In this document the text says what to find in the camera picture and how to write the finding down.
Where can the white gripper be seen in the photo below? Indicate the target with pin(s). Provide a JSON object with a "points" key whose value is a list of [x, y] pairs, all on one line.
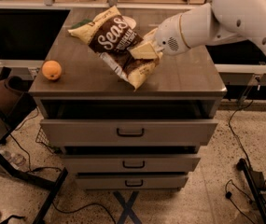
{"points": [[168, 36]]}

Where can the brown chip bag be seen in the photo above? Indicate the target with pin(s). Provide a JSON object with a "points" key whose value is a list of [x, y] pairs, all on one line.
{"points": [[110, 36]]}

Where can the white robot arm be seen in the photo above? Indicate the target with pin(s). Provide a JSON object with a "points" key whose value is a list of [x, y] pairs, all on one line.
{"points": [[215, 23]]}

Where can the white bowl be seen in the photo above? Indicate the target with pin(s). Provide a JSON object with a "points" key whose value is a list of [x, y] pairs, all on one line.
{"points": [[130, 21]]}

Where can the green yellow sponge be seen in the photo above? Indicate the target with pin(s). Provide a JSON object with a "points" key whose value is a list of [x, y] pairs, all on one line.
{"points": [[81, 23]]}

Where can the orange fruit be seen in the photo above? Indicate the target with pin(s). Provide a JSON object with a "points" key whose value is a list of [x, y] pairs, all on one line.
{"points": [[51, 70]]}

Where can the grey drawer cabinet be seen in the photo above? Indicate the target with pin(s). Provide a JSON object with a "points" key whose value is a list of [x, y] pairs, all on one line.
{"points": [[185, 86]]}

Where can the top drawer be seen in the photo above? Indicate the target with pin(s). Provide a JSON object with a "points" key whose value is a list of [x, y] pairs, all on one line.
{"points": [[128, 133]]}

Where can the drawer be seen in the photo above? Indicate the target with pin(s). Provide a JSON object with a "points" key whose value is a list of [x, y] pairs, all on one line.
{"points": [[171, 163], [93, 182], [128, 133]]}

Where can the middle drawer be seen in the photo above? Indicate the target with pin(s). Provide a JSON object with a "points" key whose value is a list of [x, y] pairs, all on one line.
{"points": [[171, 163]]}

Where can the brown chair seat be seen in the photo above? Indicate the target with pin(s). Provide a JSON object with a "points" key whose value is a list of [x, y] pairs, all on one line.
{"points": [[12, 97]]}

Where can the bottom drawer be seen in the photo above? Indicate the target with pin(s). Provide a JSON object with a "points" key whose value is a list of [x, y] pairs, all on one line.
{"points": [[93, 182]]}

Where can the plastic bottle on floor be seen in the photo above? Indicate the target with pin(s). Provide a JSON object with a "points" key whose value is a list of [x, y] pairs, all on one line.
{"points": [[15, 159]]}

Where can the black side table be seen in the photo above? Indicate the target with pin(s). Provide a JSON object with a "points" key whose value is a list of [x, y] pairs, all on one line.
{"points": [[51, 186]]}

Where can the black stand with cables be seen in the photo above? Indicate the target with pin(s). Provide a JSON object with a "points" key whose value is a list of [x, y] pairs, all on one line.
{"points": [[255, 180]]}

